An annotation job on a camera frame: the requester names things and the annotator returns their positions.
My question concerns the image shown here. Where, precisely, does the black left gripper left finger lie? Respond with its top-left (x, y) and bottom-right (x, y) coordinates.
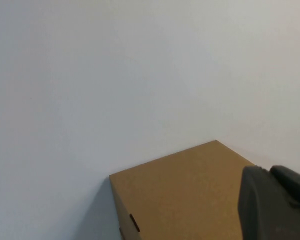
top-left (237, 165), bottom-right (300, 240)

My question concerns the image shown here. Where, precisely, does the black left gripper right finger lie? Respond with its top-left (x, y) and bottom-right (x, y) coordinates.
top-left (269, 164), bottom-right (300, 210)

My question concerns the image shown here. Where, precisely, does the brown cardboard shoe box shell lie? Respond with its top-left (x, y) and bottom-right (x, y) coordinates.
top-left (108, 139), bottom-right (257, 240)

